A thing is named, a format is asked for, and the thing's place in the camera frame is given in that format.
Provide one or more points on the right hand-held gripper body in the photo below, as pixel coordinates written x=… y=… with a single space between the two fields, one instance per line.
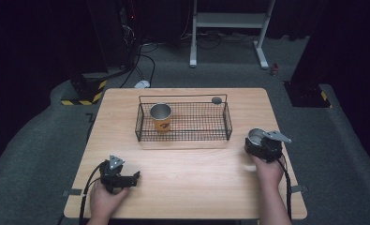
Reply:
x=271 y=145

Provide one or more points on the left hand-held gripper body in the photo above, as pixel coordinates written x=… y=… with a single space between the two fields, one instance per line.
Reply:
x=112 y=175

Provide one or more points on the person's left hand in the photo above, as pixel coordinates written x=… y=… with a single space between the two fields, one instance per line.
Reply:
x=106 y=201

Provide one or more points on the person's right hand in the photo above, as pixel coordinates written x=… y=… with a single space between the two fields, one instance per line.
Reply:
x=268 y=173

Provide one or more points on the grey tape strip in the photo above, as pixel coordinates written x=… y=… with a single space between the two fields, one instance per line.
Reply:
x=72 y=192
x=299 y=188

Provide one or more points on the small grey round disc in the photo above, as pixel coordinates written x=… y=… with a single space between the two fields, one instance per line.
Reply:
x=216 y=100

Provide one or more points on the black yellow striped stand base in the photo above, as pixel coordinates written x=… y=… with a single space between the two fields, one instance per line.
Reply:
x=85 y=93
x=307 y=95

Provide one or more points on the small red object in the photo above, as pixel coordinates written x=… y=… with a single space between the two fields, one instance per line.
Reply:
x=274 y=69

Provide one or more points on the white power strip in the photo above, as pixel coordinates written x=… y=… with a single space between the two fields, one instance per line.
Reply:
x=142 y=84

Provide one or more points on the white metal stand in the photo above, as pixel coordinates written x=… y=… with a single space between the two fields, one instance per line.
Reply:
x=229 y=20

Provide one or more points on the black equipment rack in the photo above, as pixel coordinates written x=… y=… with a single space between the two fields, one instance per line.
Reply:
x=120 y=31

